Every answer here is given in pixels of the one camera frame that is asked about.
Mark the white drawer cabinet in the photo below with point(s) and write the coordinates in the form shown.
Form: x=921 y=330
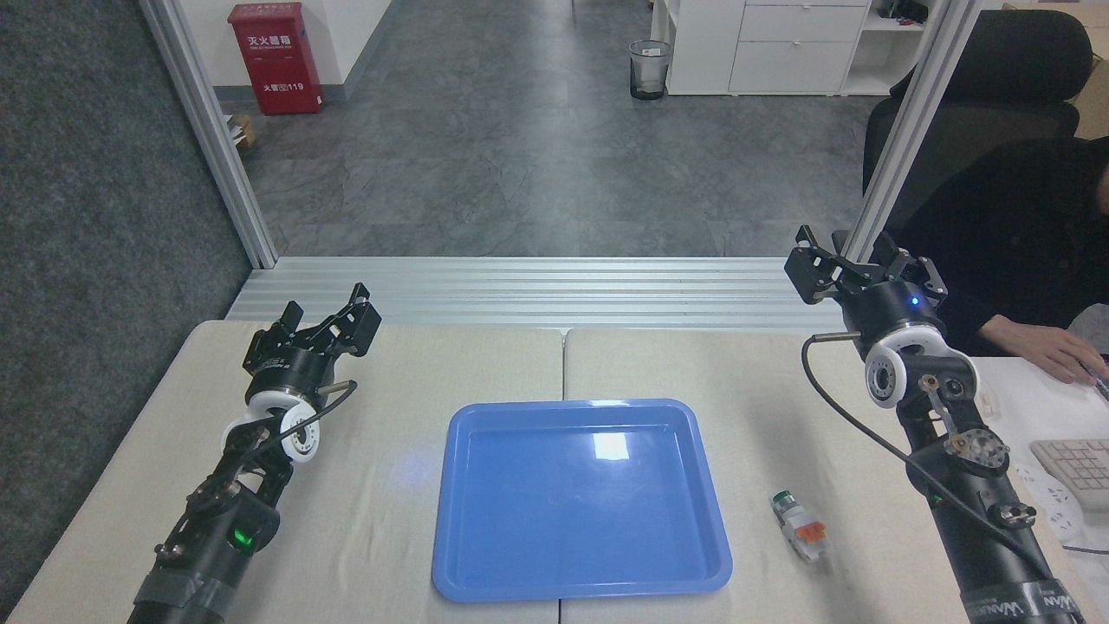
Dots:
x=780 y=48

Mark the white open shelf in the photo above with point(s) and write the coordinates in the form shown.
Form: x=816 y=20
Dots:
x=888 y=48

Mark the white keyboard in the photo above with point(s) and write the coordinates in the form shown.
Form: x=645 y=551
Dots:
x=1079 y=464

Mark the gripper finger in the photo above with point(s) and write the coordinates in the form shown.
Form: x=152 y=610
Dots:
x=270 y=340
x=910 y=269
x=351 y=329
x=814 y=269

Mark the small white device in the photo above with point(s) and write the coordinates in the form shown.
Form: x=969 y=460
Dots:
x=988 y=399

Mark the white power strip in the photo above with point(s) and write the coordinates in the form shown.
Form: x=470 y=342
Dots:
x=1053 y=503

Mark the switch part with orange clip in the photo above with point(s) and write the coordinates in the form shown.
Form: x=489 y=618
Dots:
x=801 y=527

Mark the ribbed aluminium rail platform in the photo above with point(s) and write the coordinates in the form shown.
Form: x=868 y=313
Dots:
x=537 y=290

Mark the blue plastic tray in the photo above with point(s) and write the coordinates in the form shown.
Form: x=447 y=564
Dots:
x=563 y=520

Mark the red fire extinguisher box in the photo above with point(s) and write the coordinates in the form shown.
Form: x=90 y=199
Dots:
x=275 y=61

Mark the silver aluminium post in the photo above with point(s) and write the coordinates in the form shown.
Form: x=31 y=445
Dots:
x=918 y=121
x=212 y=130

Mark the black office chair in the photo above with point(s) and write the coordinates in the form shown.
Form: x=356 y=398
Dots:
x=1014 y=78

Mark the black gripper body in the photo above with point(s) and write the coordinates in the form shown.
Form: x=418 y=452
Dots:
x=290 y=371
x=892 y=312

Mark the small cardboard box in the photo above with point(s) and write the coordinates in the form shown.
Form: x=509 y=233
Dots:
x=241 y=130

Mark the black mesh waste bin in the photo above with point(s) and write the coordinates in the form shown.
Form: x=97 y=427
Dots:
x=650 y=71

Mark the person's hand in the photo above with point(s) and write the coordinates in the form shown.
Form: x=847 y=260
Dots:
x=1044 y=347

